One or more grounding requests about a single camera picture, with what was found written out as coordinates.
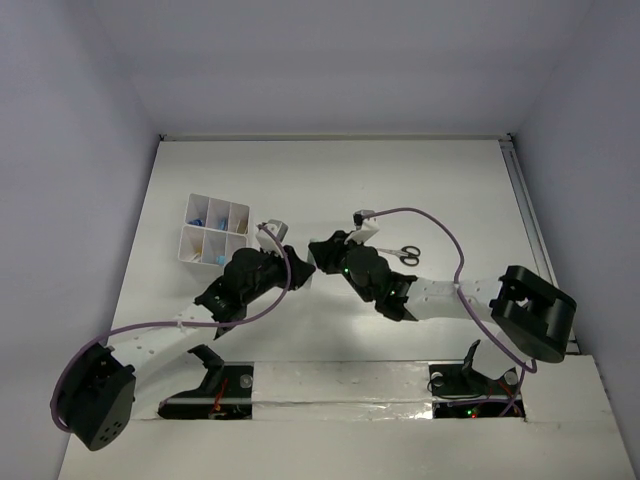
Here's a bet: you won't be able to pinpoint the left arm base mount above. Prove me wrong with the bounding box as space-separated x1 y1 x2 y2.
157 344 254 420

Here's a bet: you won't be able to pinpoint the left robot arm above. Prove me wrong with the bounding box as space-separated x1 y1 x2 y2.
50 245 315 451

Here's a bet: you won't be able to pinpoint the white divided organizer tray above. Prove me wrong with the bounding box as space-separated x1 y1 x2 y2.
178 193 251 269

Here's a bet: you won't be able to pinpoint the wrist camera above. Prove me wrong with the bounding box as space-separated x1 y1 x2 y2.
347 210 379 244
255 219 289 253

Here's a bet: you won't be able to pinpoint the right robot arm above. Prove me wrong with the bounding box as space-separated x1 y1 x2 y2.
309 230 577 364

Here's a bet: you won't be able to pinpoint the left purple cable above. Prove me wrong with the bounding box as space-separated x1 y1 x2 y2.
51 224 294 434

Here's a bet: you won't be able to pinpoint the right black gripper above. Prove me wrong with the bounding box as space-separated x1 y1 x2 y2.
309 232 374 304

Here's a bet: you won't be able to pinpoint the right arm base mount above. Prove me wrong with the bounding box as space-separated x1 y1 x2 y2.
426 340 526 419

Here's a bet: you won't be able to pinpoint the black handled scissors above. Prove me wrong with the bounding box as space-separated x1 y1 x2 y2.
376 245 421 267

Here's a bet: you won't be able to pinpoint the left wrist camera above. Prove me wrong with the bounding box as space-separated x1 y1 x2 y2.
255 219 289 253

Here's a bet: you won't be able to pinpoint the aluminium side rail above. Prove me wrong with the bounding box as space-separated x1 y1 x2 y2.
490 140 577 364

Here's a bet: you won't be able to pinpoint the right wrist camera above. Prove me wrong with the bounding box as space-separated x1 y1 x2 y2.
347 210 379 244

